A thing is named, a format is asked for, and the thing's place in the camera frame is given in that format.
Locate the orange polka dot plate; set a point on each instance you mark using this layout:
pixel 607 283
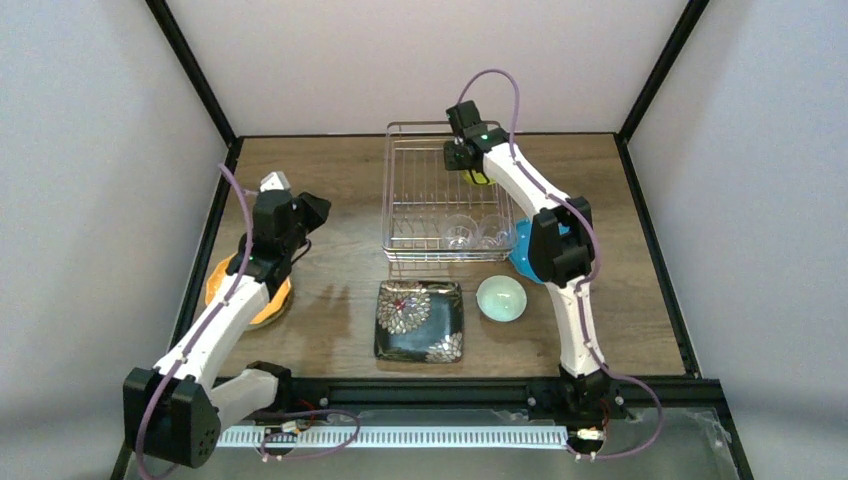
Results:
pixel 272 311

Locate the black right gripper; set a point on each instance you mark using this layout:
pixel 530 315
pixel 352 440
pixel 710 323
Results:
pixel 455 154

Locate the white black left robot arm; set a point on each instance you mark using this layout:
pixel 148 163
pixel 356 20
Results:
pixel 174 411

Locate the black floral square plate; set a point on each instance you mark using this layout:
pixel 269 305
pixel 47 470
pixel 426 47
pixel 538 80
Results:
pixel 419 321

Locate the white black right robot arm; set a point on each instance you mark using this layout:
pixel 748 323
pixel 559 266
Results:
pixel 581 361

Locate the white slotted cable duct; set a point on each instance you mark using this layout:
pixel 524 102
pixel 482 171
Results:
pixel 325 437

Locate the yellow green bowl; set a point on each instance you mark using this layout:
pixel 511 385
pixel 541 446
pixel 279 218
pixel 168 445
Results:
pixel 474 177

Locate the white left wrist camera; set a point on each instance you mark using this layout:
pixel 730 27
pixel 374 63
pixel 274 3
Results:
pixel 275 180

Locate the black aluminium frame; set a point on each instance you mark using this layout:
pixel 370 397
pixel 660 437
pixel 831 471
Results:
pixel 541 396

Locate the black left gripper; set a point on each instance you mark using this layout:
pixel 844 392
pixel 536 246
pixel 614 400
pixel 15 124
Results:
pixel 313 210

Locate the pale green glass bowl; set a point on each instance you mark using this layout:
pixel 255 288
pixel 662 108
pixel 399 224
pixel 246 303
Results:
pixel 501 298

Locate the blue polka dot plate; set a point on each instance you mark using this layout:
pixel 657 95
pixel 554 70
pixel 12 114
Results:
pixel 523 258

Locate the small clear plastic cup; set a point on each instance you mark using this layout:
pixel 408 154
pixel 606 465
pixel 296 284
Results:
pixel 459 232

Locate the metal wire dish rack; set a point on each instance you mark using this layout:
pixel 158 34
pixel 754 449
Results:
pixel 418 193

